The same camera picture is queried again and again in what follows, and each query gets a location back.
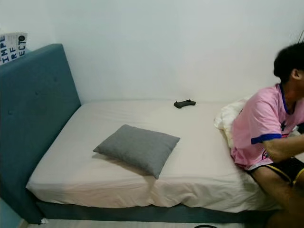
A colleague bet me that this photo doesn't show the teal bed base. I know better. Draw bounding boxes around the teal bed base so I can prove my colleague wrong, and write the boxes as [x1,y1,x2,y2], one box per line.
[36,199,278,225]

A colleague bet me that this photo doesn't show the white sheeted mattress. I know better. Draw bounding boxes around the white sheeted mattress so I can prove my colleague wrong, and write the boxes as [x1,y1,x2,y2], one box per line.
[26,100,283,213]

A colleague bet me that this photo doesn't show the teal upholstered bed headboard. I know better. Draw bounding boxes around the teal upholstered bed headboard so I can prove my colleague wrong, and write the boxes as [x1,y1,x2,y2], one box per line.
[0,44,82,225]

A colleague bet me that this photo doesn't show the white crumpled bed pillow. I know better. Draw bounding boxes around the white crumpled bed pillow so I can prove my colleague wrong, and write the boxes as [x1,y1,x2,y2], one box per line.
[214,96,252,148]

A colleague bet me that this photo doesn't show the person in pink shirt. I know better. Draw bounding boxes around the person in pink shirt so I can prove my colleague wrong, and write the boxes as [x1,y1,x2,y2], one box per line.
[230,43,304,228]

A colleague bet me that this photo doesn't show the black game controller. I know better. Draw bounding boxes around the black game controller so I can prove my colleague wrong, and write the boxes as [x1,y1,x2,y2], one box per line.
[174,99,196,109]

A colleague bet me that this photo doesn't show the grey square pillow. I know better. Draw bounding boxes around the grey square pillow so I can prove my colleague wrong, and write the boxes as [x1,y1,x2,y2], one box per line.
[93,124,181,180]

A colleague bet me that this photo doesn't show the white poster with blue letters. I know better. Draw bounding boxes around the white poster with blue letters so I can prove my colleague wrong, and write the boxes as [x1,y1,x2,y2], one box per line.
[0,32,28,65]

